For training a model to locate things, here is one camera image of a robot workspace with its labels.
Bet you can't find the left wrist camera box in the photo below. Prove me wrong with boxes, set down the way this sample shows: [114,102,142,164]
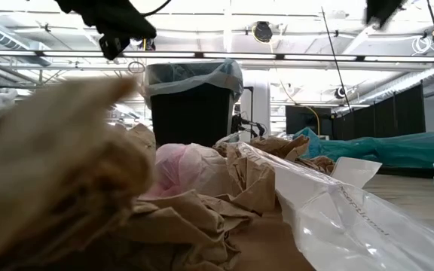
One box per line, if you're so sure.
[98,34,131,61]

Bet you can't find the black plastic trash bin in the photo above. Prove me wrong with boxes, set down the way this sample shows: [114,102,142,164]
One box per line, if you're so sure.
[149,83,237,148]

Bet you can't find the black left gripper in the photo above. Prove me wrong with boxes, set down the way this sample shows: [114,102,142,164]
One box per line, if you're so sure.
[54,0,157,41]

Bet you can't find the black monitor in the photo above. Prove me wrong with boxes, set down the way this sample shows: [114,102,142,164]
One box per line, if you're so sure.
[285,105,333,136]

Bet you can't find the long ceiling light rail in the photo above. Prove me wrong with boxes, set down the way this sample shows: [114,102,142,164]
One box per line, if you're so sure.
[0,49,434,63]

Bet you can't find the pink plastic wad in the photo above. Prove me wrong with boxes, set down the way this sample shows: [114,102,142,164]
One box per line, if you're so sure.
[141,142,237,200]

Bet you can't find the pink white plastic wrappers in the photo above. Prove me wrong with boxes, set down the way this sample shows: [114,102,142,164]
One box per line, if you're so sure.
[126,123,337,177]

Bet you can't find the black partition screens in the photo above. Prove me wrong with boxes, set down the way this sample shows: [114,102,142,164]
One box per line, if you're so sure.
[332,81,427,141]

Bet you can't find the yellow hanging cable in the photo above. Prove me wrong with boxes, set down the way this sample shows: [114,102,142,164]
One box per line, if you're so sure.
[279,81,322,137]

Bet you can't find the brown paper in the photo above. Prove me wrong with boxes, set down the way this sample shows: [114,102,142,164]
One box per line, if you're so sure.
[0,75,278,271]

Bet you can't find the clear printed plastic wrapper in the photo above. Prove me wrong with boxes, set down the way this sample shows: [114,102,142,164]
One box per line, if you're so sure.
[235,142,434,271]

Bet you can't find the teal plastic trash bag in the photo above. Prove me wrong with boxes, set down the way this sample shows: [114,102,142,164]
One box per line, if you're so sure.
[294,126,434,169]

